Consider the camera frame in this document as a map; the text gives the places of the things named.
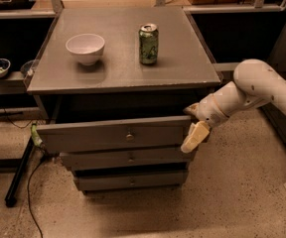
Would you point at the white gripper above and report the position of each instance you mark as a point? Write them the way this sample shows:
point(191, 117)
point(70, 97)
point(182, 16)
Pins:
point(207, 111)

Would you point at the grey top drawer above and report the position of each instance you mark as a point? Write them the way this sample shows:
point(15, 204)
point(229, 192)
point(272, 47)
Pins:
point(115, 134)

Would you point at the grey drawer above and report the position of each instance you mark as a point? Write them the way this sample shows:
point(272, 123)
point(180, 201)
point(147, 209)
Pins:
point(115, 134)
point(131, 181)
point(128, 158)

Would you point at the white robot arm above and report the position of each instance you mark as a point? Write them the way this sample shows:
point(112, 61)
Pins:
point(255, 83)

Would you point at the grey middle drawer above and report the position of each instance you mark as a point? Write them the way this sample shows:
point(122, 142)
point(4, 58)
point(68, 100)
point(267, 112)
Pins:
point(128, 158)

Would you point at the grey drawer cabinet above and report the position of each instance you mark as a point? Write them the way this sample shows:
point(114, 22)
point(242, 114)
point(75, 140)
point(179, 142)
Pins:
point(119, 86)

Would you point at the grey bottom drawer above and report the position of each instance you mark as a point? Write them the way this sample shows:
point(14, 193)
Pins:
point(131, 181)

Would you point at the grey side shelf beam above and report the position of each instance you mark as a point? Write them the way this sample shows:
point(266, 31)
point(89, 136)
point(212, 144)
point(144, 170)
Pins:
point(225, 66)

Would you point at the green soda can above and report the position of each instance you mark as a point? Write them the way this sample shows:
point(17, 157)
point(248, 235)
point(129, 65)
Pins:
point(148, 43)

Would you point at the white ceramic bowl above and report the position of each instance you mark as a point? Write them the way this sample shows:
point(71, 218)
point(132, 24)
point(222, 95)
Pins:
point(86, 49)

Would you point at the green snack bag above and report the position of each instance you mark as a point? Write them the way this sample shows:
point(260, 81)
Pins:
point(38, 142)

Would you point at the clear plastic cup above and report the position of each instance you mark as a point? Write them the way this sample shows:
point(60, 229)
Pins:
point(28, 68)

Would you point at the black metal leg bar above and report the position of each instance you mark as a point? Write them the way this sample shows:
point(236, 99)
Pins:
point(10, 198)

